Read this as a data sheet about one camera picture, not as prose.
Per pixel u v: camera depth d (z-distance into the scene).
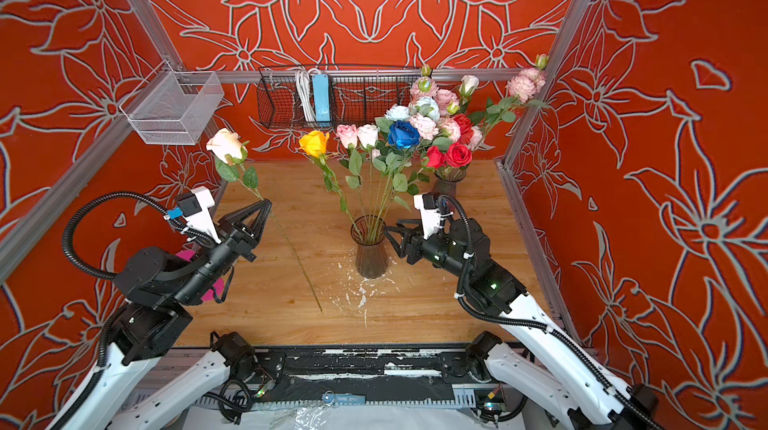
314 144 0.65
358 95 0.98
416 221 0.66
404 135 0.62
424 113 0.68
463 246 0.49
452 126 0.70
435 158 0.66
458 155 0.63
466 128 0.79
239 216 0.50
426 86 0.67
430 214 0.57
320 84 0.90
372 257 0.83
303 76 0.88
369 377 0.73
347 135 0.68
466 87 0.82
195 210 0.45
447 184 0.89
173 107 0.92
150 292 0.39
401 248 0.59
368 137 0.68
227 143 0.46
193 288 0.45
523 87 0.73
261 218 0.53
